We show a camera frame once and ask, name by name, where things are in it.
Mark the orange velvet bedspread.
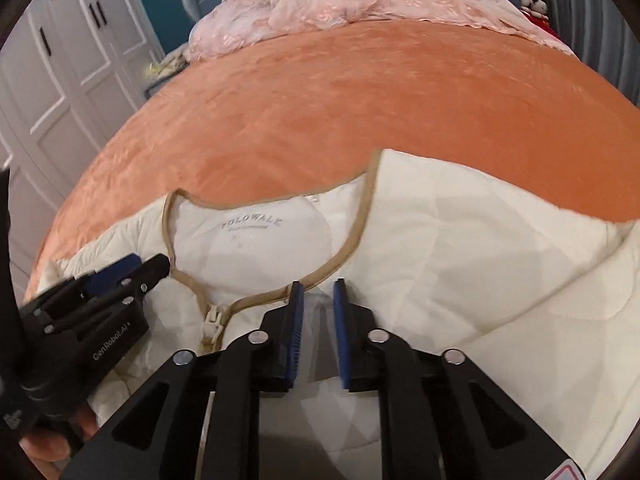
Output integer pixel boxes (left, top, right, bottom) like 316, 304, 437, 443
29, 21, 639, 285

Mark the white panelled wardrobe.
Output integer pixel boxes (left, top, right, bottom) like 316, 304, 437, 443
1, 0, 163, 299

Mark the pink floral quilt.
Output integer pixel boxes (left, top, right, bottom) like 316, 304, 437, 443
186, 0, 574, 61

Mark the red plush toy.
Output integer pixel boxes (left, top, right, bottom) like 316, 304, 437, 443
520, 0, 559, 38

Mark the cream quilted jacket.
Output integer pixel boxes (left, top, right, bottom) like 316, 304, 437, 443
39, 150, 639, 479

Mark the grey curtain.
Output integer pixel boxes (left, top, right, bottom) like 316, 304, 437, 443
548, 0, 639, 105

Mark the cloth pile on nightstand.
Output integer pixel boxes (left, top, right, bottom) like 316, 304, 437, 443
146, 44, 190, 82

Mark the person's left hand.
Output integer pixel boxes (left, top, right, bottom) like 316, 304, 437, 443
20, 402, 99, 480

